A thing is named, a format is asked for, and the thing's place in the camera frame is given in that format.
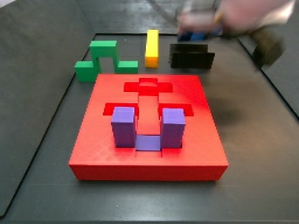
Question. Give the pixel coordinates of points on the white flat gripper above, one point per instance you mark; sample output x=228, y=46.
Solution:
x=234, y=15

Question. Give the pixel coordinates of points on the blue U-shaped block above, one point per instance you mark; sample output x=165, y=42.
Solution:
x=200, y=36

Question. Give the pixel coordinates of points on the yellow long bar block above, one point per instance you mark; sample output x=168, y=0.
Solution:
x=152, y=51

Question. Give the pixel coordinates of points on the green arch-shaped block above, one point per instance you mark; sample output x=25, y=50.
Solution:
x=104, y=49

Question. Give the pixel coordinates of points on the purple U-shaped block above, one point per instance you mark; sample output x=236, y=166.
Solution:
x=149, y=132

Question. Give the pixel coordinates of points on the red slotted base block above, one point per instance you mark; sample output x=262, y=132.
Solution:
x=98, y=160

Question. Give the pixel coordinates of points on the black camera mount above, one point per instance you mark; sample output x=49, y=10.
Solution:
x=270, y=47

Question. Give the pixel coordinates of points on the black angle bracket fixture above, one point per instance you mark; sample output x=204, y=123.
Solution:
x=192, y=56

